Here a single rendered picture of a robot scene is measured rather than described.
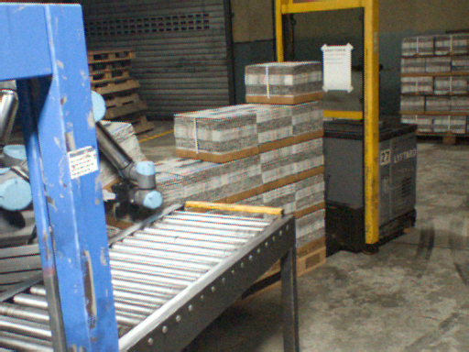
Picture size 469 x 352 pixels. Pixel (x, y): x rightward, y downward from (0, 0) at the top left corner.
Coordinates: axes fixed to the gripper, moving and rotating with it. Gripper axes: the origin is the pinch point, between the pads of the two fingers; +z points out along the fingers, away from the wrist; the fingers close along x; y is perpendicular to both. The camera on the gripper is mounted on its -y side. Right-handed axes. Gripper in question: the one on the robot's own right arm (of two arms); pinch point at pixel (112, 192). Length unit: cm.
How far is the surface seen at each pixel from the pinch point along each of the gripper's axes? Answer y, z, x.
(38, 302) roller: 23, -82, 71
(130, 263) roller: 12, -77, 40
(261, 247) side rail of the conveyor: -3, -97, 3
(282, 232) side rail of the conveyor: -10, -90, -13
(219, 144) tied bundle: -12, -1, -65
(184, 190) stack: -19.9, -3.3, -34.0
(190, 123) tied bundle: -2, 21, -68
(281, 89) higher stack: -12, 9, -129
